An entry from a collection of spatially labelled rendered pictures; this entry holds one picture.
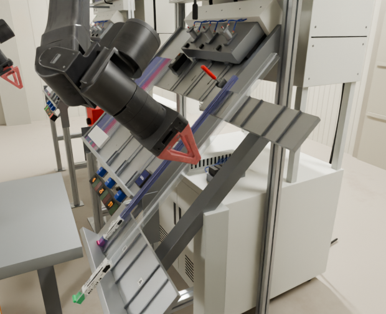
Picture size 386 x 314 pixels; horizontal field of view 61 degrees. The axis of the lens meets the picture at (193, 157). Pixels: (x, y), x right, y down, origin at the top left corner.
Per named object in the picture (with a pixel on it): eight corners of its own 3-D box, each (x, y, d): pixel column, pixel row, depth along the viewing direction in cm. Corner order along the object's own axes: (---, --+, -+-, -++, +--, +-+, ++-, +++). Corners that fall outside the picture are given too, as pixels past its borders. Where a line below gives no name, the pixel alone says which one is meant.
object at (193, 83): (222, 114, 105) (213, 104, 102) (144, 86, 158) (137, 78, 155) (285, 38, 107) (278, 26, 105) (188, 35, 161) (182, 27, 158)
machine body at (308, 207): (216, 336, 137) (221, 205, 114) (151, 246, 193) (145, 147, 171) (324, 281, 167) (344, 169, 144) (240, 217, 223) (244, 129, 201)
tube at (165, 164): (102, 247, 76) (98, 245, 76) (101, 243, 77) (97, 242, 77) (238, 78, 77) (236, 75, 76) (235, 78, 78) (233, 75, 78)
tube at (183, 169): (80, 304, 52) (75, 303, 51) (79, 299, 53) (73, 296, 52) (280, 58, 53) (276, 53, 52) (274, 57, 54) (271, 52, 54)
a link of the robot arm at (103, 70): (67, 90, 43) (84, 83, 39) (94, 52, 45) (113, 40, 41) (109, 122, 47) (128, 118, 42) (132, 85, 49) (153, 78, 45)
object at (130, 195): (144, 209, 101) (128, 197, 97) (92, 147, 155) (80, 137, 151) (147, 205, 101) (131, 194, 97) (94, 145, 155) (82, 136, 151)
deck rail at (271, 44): (147, 212, 100) (133, 202, 96) (145, 209, 101) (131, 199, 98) (290, 39, 106) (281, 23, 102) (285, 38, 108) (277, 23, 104)
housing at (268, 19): (279, 50, 108) (258, 15, 100) (202, 45, 148) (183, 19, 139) (294, 32, 109) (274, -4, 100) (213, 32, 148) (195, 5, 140)
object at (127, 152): (141, 202, 100) (134, 196, 98) (89, 141, 153) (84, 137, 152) (181, 154, 102) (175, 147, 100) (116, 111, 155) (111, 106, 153)
